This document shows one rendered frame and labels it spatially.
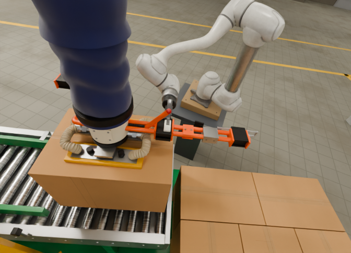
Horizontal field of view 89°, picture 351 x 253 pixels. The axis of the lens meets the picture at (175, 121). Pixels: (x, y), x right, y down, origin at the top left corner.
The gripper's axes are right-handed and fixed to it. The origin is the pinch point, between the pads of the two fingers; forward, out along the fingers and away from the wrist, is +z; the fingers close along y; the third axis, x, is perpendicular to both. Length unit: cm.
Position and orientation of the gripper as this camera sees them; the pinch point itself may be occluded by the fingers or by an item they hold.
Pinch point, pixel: (166, 129)
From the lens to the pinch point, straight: 82.3
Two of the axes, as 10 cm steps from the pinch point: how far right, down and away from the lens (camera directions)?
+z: -0.3, 7.2, -6.9
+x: -9.9, -1.2, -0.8
